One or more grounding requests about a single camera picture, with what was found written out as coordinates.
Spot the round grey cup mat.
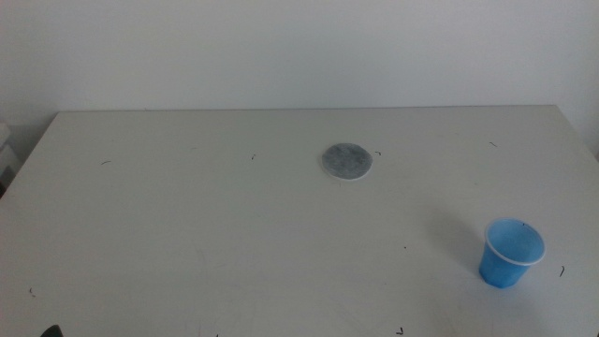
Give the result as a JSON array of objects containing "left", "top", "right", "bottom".
[{"left": 320, "top": 141, "right": 374, "bottom": 182}]

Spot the blue plastic cup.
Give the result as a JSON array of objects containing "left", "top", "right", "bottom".
[{"left": 477, "top": 217, "right": 548, "bottom": 289}]

